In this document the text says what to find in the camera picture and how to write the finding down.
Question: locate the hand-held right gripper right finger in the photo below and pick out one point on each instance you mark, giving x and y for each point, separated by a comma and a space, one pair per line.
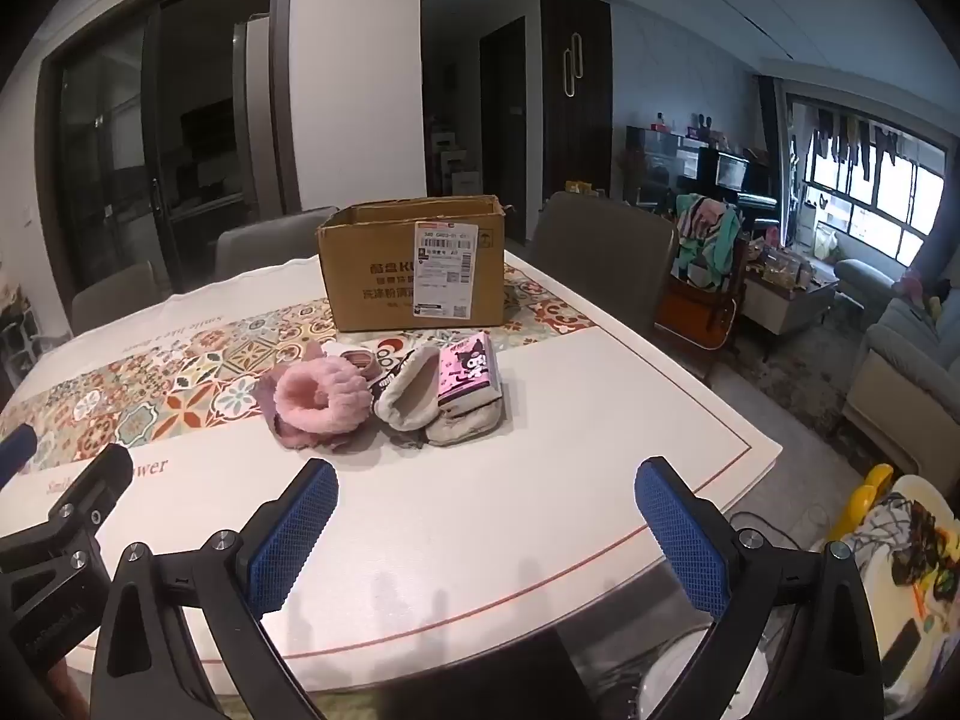
679, 540

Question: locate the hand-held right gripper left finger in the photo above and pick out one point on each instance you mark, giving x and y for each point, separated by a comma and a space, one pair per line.
292, 540

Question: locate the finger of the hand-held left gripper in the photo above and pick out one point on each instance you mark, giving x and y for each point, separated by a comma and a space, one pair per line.
67, 532
15, 450

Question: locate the mauve ribbed slipper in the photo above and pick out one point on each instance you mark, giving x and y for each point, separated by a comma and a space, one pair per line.
289, 439

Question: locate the pink fluffy slipper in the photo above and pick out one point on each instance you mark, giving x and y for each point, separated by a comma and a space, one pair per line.
324, 401

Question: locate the beige fleece slipper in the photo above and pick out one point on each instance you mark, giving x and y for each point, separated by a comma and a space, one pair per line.
469, 424
409, 390

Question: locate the pink cartoon tissue pack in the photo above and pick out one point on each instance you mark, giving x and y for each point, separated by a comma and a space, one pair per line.
466, 373

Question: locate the brown cardboard box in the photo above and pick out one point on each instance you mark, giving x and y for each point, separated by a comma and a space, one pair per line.
409, 270

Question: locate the grey dining chair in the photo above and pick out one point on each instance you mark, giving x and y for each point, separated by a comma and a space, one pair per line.
600, 255
270, 244
112, 300

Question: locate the dark chair back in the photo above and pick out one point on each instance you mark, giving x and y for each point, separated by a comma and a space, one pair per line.
450, 679

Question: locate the wooden chair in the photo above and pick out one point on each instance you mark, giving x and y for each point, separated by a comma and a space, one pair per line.
694, 315

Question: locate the cluttered coffee table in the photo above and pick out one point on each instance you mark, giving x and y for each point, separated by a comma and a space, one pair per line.
787, 285

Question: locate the grey sofa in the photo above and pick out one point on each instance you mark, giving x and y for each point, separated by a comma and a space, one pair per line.
900, 367

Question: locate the teal striped towel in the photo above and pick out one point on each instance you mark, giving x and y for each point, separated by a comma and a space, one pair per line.
701, 240

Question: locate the dark sliding glass door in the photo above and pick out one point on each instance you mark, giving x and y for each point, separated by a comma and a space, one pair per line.
112, 150

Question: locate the black piano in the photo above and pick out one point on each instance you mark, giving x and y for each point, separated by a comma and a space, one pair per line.
739, 180

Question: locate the window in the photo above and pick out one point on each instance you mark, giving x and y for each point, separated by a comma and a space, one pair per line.
870, 187

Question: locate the white hallway boxes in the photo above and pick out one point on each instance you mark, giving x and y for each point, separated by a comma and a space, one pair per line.
454, 165

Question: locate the hanging dark laundry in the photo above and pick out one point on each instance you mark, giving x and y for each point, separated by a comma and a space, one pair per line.
855, 139

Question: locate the dark wooden door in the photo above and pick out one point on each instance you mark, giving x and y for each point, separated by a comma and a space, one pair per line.
502, 127

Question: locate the dark slatted wall panel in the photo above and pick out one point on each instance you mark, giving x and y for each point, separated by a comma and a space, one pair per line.
574, 90

